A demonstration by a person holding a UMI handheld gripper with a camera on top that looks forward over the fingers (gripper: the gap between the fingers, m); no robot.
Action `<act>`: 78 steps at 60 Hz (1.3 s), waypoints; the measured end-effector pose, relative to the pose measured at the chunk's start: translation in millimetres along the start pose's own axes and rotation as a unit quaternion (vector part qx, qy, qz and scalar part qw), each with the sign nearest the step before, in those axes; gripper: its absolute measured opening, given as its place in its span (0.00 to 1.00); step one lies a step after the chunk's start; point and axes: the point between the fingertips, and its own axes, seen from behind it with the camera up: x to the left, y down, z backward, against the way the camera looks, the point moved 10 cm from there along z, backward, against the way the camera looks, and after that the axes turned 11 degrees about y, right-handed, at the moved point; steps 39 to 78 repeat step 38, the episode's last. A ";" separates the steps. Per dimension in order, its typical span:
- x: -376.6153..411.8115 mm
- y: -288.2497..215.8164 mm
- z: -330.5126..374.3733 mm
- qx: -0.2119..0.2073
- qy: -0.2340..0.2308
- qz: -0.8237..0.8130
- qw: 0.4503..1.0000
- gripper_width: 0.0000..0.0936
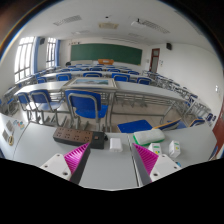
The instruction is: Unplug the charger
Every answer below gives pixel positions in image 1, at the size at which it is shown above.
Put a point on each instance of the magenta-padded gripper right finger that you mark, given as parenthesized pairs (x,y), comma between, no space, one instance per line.
(163,166)

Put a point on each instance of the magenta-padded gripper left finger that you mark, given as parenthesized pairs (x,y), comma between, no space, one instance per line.
(56,165)

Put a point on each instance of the small white box, green print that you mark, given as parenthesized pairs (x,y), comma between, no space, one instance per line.
(155,148)

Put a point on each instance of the small white box, yellow print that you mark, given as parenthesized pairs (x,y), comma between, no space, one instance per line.
(174,149)

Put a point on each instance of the black power strip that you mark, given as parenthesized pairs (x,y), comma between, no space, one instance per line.
(75,136)

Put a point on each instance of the blue chair with wooden edge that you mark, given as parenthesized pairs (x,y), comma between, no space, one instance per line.
(171,125)

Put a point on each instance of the long grey desk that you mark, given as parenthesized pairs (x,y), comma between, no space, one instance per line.
(146,88)

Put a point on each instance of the framed landscape picture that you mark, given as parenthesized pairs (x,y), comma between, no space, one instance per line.
(89,82)

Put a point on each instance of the group of blue chairs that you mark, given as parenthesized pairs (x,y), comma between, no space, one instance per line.
(91,74)

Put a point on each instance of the brown door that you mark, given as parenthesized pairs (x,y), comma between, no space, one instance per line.
(154,60)

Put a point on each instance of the large window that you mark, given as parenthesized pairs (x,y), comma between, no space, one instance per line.
(23,58)

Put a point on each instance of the narrow window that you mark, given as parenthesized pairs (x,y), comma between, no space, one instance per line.
(51,51)

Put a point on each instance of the orange lectern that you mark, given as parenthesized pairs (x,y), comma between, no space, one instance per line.
(105,61)

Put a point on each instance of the green chalkboard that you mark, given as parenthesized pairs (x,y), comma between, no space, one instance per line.
(106,53)

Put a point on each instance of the group of ceiling lights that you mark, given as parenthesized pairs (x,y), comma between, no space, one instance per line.
(108,25)

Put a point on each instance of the blue chair with metal frame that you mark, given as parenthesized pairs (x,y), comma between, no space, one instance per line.
(41,96)
(85,103)

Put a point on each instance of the black wall speaker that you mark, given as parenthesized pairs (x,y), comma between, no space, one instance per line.
(169,46)

